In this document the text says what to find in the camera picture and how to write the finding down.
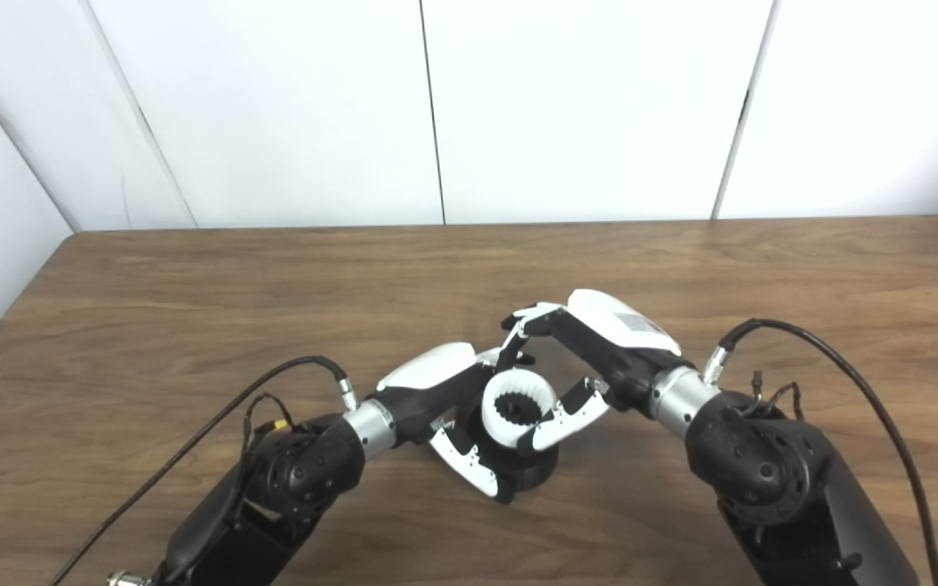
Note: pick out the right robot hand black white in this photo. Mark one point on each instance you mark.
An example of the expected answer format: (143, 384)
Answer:
(615, 350)

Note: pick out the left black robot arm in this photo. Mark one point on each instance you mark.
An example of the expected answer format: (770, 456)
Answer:
(290, 480)

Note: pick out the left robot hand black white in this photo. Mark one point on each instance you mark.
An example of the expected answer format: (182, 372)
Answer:
(424, 391)

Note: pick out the round black plastic part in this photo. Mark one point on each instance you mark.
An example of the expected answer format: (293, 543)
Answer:
(534, 470)

